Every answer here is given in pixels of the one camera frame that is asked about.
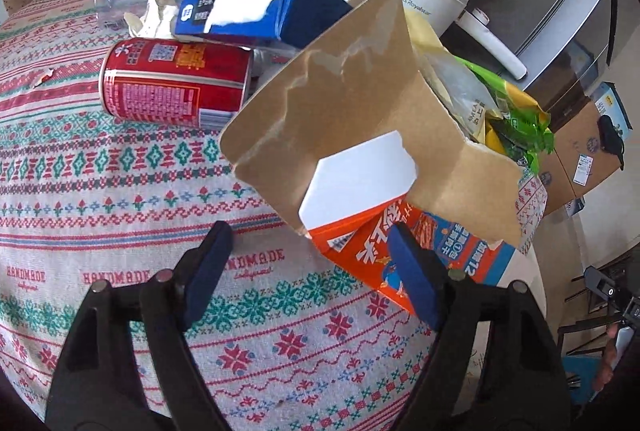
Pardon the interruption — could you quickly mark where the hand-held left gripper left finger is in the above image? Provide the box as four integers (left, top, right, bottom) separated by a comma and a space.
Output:
44, 221, 234, 431

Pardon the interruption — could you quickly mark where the red drink can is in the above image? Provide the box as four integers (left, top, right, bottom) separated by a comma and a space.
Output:
98, 37, 256, 130

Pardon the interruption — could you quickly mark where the green snack wrapper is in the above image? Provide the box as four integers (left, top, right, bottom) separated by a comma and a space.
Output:
465, 61, 556, 176

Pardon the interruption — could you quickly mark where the blue printed box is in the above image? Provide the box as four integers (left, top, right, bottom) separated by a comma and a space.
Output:
592, 82, 633, 142

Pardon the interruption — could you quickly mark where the grey refrigerator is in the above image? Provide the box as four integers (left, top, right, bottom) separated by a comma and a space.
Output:
445, 0, 618, 112

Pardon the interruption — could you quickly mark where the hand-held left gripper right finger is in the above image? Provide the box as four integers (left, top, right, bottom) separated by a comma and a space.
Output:
386, 222, 572, 431

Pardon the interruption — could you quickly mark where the blue stool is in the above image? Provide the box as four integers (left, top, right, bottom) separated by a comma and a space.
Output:
562, 356, 601, 404

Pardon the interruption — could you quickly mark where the labelled cardboard box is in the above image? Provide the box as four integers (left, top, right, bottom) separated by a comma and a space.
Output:
540, 96, 626, 217

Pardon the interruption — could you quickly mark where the person's right hand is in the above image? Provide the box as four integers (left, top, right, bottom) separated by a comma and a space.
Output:
591, 323, 626, 392

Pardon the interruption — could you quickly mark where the brown paper bag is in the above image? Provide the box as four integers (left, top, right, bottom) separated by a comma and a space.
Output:
218, 0, 538, 317

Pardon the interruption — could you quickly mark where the blue milk carton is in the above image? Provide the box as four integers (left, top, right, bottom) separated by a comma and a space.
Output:
174, 0, 353, 49

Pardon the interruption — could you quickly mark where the crumpled white tissue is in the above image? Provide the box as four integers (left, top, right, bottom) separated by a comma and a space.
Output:
124, 0, 181, 39

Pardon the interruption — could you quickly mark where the black rounded object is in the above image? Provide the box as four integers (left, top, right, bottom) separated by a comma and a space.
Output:
597, 113, 626, 169

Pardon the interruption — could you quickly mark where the clear plastic packet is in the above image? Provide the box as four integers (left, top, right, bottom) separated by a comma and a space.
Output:
430, 51, 501, 142

